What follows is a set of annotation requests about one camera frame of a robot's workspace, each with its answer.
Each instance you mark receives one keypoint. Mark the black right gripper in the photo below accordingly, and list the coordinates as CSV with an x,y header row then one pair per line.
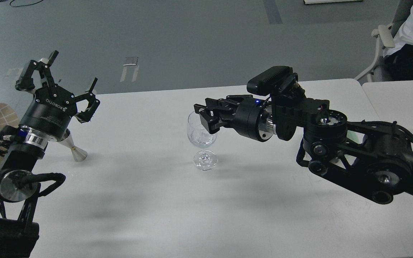
x,y
248,116

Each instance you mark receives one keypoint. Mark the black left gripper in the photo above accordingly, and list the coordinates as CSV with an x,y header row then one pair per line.
x,y
50,111

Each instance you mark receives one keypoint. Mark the steel cocktail jigger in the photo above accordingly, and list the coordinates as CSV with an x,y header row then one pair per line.
x,y
66,140

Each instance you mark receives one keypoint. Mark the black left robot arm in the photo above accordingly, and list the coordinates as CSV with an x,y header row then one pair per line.
x,y
20,149

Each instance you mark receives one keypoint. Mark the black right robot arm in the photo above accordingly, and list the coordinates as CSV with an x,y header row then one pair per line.
x,y
373,159

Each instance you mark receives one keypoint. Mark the clear wine glass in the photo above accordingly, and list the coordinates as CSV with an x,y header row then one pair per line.
x,y
199,137

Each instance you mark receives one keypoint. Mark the grey office chair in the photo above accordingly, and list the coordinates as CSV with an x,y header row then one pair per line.
x,y
384,35

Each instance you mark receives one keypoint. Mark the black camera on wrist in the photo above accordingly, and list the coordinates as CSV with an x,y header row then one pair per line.
x,y
275,79

